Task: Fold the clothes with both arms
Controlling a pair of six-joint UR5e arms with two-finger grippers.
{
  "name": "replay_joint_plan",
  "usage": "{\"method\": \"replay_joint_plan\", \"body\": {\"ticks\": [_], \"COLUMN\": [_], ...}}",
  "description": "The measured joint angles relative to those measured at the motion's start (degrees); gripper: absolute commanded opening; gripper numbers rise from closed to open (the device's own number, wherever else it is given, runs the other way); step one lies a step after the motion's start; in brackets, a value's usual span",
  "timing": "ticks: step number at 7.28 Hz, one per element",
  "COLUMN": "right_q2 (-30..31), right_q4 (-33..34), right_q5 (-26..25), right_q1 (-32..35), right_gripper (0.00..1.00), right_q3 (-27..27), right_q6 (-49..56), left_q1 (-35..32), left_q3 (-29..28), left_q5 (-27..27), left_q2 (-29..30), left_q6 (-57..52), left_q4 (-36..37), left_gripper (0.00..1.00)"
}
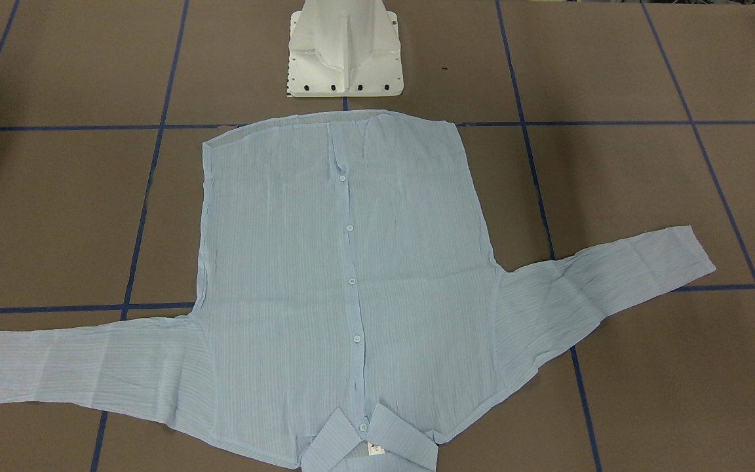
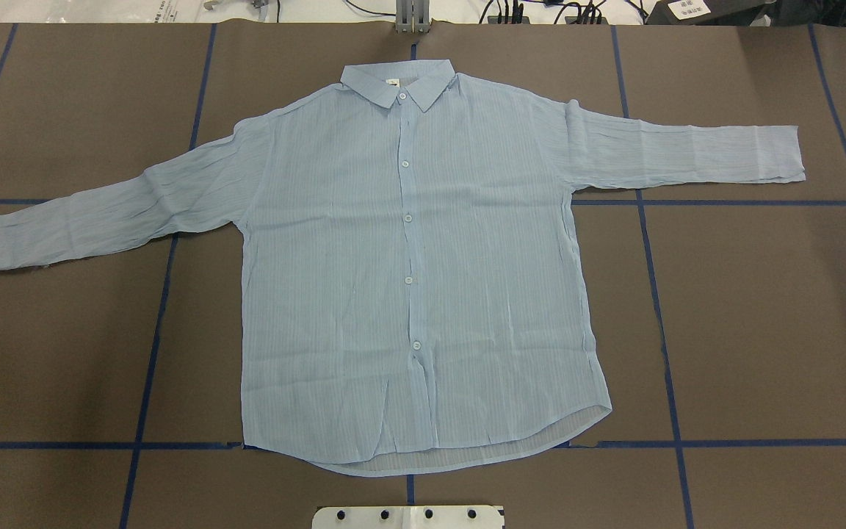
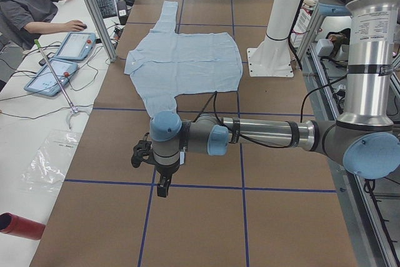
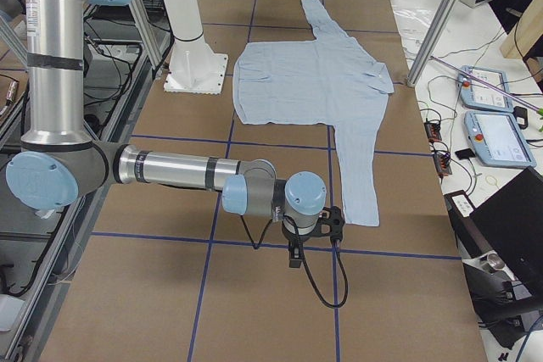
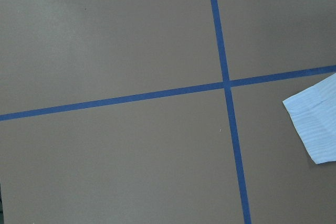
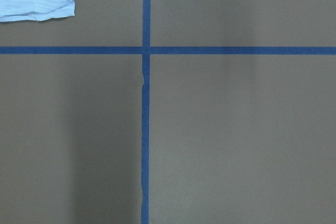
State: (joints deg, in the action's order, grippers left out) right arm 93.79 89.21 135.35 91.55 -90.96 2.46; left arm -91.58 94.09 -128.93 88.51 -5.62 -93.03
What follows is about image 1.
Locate light blue button shirt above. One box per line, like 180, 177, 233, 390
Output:
0, 110, 715, 471

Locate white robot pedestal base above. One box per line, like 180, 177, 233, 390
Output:
286, 1, 404, 98

